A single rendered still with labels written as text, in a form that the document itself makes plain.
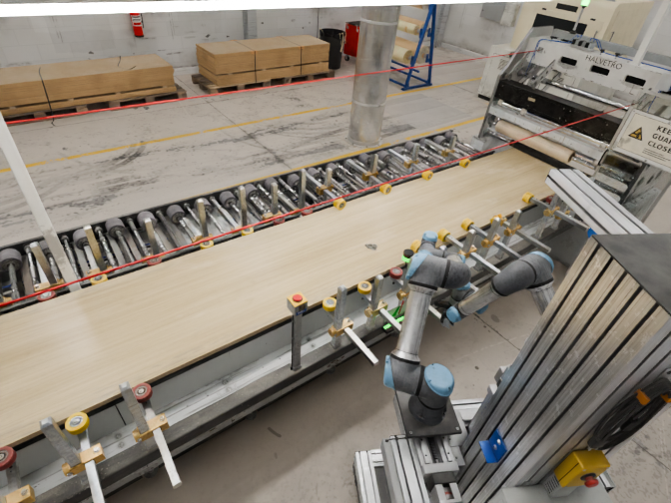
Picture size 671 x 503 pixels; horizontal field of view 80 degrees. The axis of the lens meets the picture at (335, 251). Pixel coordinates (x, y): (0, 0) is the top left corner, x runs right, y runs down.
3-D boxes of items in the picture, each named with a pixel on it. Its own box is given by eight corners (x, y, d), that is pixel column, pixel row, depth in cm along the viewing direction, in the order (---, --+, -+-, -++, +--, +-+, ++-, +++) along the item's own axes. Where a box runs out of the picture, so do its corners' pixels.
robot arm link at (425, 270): (417, 400, 148) (452, 257, 151) (378, 388, 151) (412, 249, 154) (416, 392, 160) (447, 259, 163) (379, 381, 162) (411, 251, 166)
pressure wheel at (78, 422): (73, 430, 169) (63, 416, 162) (94, 421, 173) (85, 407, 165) (74, 447, 164) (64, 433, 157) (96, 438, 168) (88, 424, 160)
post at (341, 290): (338, 347, 227) (347, 287, 196) (334, 350, 225) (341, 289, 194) (335, 343, 229) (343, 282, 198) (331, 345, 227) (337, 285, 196)
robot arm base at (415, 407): (450, 423, 159) (457, 410, 153) (413, 426, 157) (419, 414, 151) (438, 389, 171) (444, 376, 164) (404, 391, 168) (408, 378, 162)
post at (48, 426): (94, 480, 165) (51, 422, 135) (85, 485, 164) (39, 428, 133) (93, 472, 167) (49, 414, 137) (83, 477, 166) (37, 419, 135)
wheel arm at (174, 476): (183, 485, 157) (181, 480, 154) (174, 490, 155) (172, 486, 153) (149, 398, 183) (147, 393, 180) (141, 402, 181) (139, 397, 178)
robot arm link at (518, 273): (524, 289, 153) (453, 329, 194) (540, 279, 159) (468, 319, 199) (505, 264, 157) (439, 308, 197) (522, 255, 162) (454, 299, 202)
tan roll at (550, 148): (629, 188, 340) (637, 175, 332) (622, 192, 334) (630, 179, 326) (491, 126, 425) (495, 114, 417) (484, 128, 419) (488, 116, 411)
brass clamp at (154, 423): (170, 428, 174) (168, 422, 170) (137, 445, 167) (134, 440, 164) (165, 416, 177) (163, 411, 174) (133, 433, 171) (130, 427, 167)
